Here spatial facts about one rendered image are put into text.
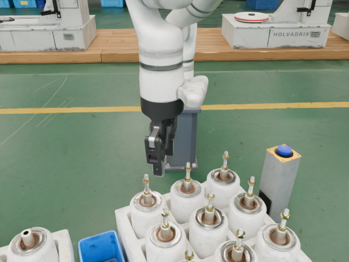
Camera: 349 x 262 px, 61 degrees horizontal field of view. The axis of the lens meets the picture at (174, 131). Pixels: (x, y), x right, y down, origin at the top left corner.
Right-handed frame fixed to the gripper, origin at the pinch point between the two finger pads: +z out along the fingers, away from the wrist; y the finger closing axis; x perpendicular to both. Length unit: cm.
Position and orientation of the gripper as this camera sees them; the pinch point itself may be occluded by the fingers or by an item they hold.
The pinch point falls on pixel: (163, 159)
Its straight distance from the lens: 58.5
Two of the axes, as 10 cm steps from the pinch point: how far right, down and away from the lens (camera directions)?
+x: 9.7, 1.2, -2.0
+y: -2.4, 5.1, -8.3
